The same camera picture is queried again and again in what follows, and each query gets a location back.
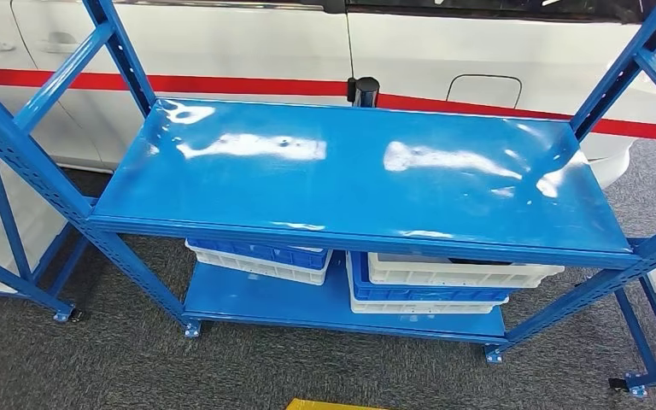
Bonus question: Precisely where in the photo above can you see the blue metal shelf rack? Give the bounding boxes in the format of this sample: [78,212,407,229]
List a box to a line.
[0,0,656,365]

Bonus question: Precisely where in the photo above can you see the blue shelf rack with casters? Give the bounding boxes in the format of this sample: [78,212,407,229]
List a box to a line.
[0,132,85,325]
[607,237,656,398]

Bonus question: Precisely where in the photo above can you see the blue plastic crate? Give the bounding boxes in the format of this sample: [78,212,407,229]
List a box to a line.
[186,237,331,272]
[346,251,512,304]

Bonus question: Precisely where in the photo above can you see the black trim strips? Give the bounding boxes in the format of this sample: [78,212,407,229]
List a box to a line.
[447,257,513,267]

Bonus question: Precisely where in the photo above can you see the white car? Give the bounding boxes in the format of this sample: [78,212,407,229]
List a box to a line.
[0,0,656,190]

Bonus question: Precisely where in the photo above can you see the yellow floor tape square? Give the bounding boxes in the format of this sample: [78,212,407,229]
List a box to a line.
[284,398,390,410]

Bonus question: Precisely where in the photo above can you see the black stanchion post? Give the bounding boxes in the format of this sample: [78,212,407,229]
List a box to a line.
[346,76,382,109]

